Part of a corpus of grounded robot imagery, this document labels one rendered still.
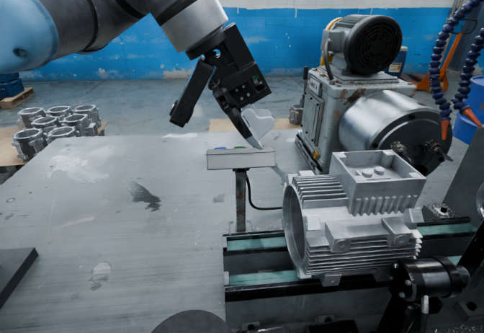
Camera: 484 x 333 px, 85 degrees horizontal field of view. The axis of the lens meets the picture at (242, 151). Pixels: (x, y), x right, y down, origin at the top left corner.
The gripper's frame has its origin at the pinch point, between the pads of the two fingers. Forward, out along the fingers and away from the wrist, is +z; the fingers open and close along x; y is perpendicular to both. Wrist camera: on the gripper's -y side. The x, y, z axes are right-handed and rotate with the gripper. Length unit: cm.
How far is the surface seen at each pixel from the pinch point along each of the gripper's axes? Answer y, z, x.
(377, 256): 9.8, 22.5, -14.7
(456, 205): 36, 48, 6
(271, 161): -0.5, 12.7, 11.9
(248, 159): -5.3, 9.2, 12.2
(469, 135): 128, 152, 129
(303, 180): 4.8, 9.3, -4.0
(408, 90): 47, 30, 38
